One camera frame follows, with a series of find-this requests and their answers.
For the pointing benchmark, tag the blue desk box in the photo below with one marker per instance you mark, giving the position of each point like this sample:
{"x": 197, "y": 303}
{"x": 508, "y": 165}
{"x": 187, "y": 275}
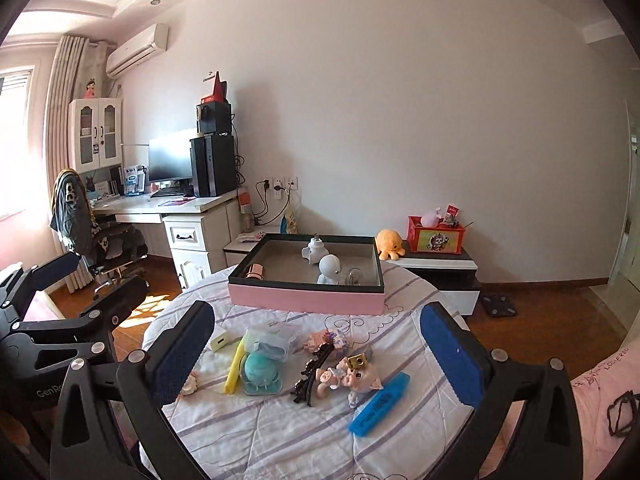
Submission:
{"x": 135, "y": 180}

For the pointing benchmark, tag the black bathroom scale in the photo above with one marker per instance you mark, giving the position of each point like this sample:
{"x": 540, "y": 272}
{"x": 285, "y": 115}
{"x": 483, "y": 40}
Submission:
{"x": 499, "y": 307}

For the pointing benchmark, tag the clear plastic box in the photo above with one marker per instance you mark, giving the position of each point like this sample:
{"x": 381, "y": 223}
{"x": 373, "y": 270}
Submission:
{"x": 270, "y": 340}

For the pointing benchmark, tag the pink bedding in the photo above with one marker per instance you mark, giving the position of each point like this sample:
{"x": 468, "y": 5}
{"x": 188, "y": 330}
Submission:
{"x": 600, "y": 445}

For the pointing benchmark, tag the black glasses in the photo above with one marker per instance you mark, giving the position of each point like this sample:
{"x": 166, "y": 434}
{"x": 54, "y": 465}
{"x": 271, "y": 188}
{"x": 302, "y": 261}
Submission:
{"x": 611, "y": 417}

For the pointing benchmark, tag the black keyboard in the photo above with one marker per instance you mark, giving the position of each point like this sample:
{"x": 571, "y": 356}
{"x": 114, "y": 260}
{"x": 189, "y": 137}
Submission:
{"x": 169, "y": 192}

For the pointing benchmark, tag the black box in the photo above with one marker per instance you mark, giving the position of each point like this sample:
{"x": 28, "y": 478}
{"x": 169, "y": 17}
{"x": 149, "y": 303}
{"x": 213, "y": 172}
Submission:
{"x": 215, "y": 117}

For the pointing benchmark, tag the small grey block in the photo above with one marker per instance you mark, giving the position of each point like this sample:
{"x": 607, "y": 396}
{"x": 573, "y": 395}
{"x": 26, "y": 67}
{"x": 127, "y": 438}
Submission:
{"x": 369, "y": 351}

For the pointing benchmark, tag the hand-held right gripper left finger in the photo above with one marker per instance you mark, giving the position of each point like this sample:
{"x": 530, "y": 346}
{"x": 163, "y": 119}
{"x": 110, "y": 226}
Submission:
{"x": 180, "y": 355}

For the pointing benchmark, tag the white air conditioner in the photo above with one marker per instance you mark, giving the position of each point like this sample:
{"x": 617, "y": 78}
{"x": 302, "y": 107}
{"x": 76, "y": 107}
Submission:
{"x": 135, "y": 52}

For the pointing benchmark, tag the teal round case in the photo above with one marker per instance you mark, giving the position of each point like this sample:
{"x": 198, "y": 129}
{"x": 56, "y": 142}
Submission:
{"x": 260, "y": 372}

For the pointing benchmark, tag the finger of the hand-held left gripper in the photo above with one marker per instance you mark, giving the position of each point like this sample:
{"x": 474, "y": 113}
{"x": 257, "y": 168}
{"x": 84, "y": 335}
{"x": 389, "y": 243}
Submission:
{"x": 117, "y": 302}
{"x": 52, "y": 269}

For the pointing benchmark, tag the beige curtain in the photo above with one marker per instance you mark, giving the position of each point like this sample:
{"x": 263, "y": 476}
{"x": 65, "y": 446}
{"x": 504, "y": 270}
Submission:
{"x": 65, "y": 90}

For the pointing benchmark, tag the black white low cabinet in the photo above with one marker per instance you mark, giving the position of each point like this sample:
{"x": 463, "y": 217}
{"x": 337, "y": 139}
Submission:
{"x": 440, "y": 266}

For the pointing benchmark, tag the pink building block toy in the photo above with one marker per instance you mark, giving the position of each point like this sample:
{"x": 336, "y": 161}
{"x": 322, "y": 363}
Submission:
{"x": 327, "y": 340}

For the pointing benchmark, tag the pink storage tray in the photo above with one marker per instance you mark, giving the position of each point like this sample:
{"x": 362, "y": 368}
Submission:
{"x": 300, "y": 302}

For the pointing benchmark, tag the clear glass cup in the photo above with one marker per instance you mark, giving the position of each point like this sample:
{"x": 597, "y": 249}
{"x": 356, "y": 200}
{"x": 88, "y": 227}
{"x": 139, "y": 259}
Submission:
{"x": 355, "y": 276}

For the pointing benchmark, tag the cream eraser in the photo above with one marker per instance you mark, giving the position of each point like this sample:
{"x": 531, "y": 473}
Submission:
{"x": 222, "y": 342}

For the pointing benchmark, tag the red triangular calendar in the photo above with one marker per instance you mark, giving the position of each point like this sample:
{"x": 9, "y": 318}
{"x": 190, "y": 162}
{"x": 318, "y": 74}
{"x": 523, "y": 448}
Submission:
{"x": 216, "y": 90}

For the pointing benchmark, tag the orange-capped bottle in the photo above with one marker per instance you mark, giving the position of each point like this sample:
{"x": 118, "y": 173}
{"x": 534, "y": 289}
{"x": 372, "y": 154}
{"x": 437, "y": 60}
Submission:
{"x": 244, "y": 207}

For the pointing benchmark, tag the black hair clip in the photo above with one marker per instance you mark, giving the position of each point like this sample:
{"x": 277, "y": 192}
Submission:
{"x": 312, "y": 375}

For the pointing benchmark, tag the orange octopus plush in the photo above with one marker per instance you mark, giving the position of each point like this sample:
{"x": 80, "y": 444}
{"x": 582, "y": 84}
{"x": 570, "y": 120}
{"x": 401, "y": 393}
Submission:
{"x": 390, "y": 244}

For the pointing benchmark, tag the snack bag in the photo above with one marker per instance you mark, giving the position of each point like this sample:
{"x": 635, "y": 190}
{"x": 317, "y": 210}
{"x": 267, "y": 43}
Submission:
{"x": 291, "y": 222}

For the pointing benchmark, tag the small gold cube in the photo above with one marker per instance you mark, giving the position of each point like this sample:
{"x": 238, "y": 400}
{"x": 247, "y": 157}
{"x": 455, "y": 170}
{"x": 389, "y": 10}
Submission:
{"x": 358, "y": 362}

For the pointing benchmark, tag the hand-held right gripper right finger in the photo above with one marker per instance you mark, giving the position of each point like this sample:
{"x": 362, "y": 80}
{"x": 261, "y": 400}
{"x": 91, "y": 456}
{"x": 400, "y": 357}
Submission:
{"x": 450, "y": 355}

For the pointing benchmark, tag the white round-headed figurine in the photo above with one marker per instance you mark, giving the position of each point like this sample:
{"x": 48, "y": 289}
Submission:
{"x": 328, "y": 269}

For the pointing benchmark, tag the white wall outlet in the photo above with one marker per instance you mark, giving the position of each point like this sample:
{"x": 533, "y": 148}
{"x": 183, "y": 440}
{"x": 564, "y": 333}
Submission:
{"x": 280, "y": 183}

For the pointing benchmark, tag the black office chair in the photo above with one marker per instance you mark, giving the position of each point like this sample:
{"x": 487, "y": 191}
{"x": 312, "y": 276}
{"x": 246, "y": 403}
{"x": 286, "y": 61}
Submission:
{"x": 120, "y": 245}

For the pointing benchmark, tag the rose gold cylinder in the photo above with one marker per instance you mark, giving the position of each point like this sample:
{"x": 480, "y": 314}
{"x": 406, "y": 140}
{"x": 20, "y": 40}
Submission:
{"x": 255, "y": 271}

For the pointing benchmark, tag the dark printed jacket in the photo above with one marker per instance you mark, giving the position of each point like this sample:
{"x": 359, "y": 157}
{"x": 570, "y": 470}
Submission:
{"x": 72, "y": 210}

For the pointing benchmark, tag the white glass-door cabinet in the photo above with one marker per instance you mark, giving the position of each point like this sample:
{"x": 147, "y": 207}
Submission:
{"x": 95, "y": 130}

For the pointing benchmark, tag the red plastic crate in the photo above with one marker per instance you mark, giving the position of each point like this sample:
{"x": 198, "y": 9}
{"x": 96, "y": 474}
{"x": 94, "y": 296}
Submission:
{"x": 436, "y": 240}

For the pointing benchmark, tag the black computer tower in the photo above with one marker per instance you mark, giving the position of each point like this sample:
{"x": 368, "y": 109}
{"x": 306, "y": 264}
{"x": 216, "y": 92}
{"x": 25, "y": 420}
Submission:
{"x": 212, "y": 165}

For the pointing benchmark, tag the yellow highlighter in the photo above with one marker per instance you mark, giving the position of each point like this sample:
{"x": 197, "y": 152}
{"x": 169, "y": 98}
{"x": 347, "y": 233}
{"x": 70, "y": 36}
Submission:
{"x": 234, "y": 370}

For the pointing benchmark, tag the pink pig figurine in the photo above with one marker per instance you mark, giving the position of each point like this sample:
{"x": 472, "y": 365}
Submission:
{"x": 357, "y": 380}

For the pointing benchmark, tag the pink plush toy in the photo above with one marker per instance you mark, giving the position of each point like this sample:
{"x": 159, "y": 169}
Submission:
{"x": 431, "y": 218}

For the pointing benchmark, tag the blue pen case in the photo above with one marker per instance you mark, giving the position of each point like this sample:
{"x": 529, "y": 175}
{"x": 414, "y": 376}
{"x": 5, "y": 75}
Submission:
{"x": 380, "y": 402}

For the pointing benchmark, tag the white desk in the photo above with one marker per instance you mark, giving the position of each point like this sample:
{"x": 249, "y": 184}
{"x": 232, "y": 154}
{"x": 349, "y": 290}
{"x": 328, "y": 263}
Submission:
{"x": 190, "y": 235}

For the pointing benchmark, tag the small doll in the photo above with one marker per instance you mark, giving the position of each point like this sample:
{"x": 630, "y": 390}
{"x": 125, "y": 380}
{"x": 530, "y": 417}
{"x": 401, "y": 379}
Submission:
{"x": 91, "y": 89}

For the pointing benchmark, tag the striped white tablecloth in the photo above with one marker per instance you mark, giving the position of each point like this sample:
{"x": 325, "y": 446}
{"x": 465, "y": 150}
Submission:
{"x": 280, "y": 440}

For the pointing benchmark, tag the pink packet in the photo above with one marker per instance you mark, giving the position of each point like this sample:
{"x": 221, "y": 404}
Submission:
{"x": 252, "y": 236}

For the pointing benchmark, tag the black computer monitor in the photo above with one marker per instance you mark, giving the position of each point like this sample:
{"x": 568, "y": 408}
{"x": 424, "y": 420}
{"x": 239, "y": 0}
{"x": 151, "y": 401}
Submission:
{"x": 170, "y": 157}

